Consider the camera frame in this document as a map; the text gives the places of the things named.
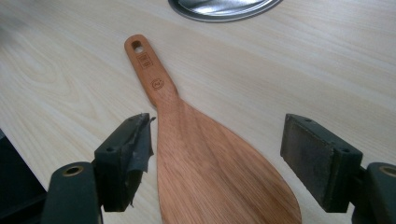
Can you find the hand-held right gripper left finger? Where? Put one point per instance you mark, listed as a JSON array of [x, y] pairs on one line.
[[116, 165]]

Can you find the wooden rice paddle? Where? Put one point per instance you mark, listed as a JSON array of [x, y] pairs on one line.
[[205, 161]]

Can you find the round metal plate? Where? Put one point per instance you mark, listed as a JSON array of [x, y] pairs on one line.
[[222, 8]]

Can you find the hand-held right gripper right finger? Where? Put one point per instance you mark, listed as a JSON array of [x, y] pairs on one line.
[[323, 168]]

